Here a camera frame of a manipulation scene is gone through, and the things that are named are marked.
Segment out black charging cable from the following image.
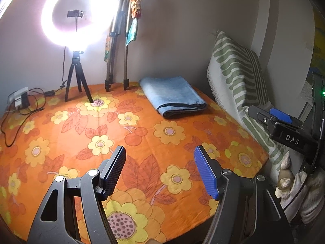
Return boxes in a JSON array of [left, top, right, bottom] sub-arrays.
[[0, 87, 55, 148]]

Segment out black power adapter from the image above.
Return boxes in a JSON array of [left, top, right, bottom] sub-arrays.
[[20, 92, 30, 109]]

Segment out light blue denim pants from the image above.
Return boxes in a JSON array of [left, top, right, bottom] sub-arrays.
[[139, 77, 208, 118]]

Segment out tall folded tripod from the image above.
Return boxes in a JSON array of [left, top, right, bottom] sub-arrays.
[[104, 0, 131, 92]]

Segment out black mini tripod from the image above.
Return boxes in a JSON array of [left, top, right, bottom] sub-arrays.
[[64, 51, 93, 103]]

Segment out green striped white blanket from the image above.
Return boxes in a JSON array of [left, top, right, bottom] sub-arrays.
[[207, 30, 289, 184]]

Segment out white charger adapter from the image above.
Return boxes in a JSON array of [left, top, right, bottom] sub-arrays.
[[7, 86, 29, 109]]

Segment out phone holder in ring light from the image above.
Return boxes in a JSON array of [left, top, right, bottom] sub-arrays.
[[67, 9, 84, 18]]

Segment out white ring light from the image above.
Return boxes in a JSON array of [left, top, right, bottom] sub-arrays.
[[40, 0, 117, 51]]

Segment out black inline cable switch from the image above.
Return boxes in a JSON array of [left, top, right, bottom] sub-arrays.
[[44, 90, 56, 96]]

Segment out orange floral bedsheet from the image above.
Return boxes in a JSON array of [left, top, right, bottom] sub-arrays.
[[1, 83, 268, 243]]

